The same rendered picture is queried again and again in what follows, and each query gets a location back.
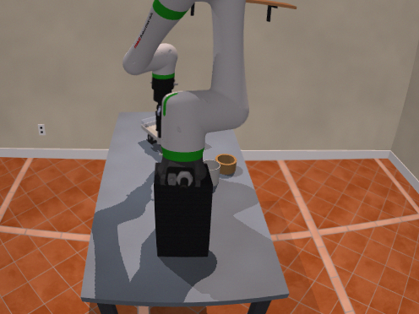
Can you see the grey cup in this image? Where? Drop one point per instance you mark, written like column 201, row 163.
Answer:
column 214, row 170

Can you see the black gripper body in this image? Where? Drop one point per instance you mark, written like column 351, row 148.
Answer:
column 158, row 96

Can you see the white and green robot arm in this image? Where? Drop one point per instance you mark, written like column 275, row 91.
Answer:
column 186, row 116

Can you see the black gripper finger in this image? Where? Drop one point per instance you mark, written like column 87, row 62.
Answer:
column 158, row 124

